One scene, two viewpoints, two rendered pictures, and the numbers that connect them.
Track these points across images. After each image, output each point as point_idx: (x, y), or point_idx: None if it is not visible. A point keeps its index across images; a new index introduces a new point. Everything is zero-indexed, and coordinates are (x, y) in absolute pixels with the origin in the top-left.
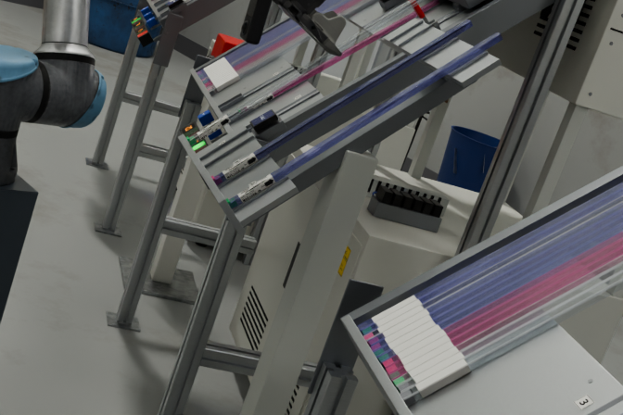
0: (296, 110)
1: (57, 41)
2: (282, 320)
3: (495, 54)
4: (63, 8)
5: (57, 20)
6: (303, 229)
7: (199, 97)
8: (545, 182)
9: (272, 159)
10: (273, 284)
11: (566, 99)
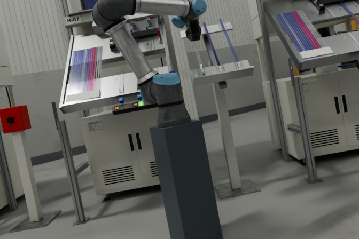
0: (161, 73)
1: (151, 70)
2: (225, 111)
3: (117, 59)
4: (145, 58)
5: (147, 63)
6: (127, 129)
7: (57, 118)
8: None
9: (224, 64)
10: (123, 156)
11: (165, 52)
